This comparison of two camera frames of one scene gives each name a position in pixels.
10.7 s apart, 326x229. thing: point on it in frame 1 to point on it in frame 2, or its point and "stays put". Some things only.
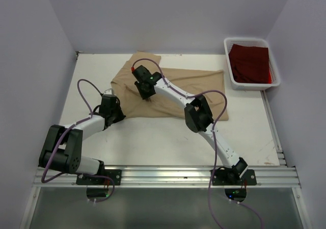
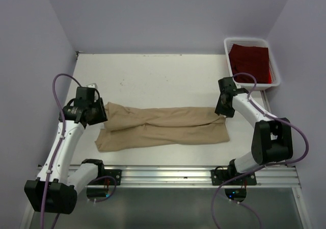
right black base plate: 232,177 stays put
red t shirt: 250,64 stays put
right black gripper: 145,95 to 220,110
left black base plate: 115,174 stays put
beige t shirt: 129,100 to 127,126
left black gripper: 120,116 to 102,117
